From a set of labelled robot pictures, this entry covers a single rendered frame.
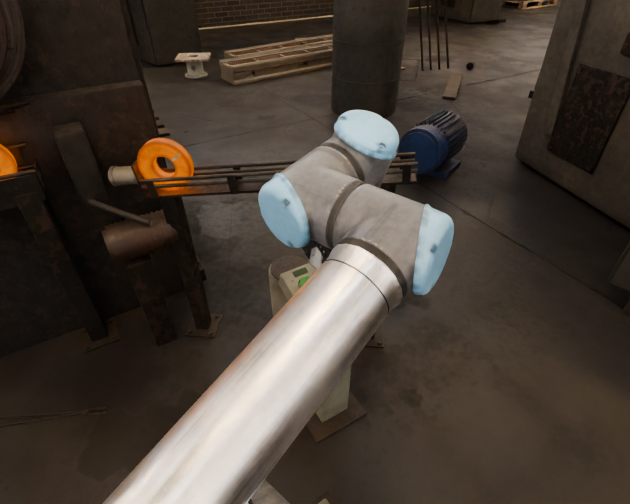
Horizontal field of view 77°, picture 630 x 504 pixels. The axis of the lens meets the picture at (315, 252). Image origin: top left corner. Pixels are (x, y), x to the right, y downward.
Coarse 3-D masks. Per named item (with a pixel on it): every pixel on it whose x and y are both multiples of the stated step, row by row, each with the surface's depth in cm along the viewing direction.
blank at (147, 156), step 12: (144, 144) 114; (156, 144) 112; (168, 144) 111; (144, 156) 114; (156, 156) 114; (168, 156) 114; (180, 156) 113; (144, 168) 117; (156, 168) 118; (180, 168) 116; (192, 168) 117
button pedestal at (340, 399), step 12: (288, 276) 93; (300, 276) 94; (288, 288) 91; (288, 300) 94; (348, 372) 119; (336, 384) 119; (348, 384) 123; (336, 396) 123; (348, 396) 136; (324, 408) 123; (336, 408) 128; (348, 408) 132; (360, 408) 132; (312, 420) 129; (324, 420) 128; (336, 420) 129; (348, 420) 129; (312, 432) 126; (324, 432) 126
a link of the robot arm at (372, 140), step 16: (352, 112) 54; (368, 112) 55; (336, 128) 53; (352, 128) 52; (368, 128) 53; (384, 128) 54; (352, 144) 51; (368, 144) 51; (384, 144) 52; (368, 160) 52; (384, 160) 53; (368, 176) 53; (384, 176) 58
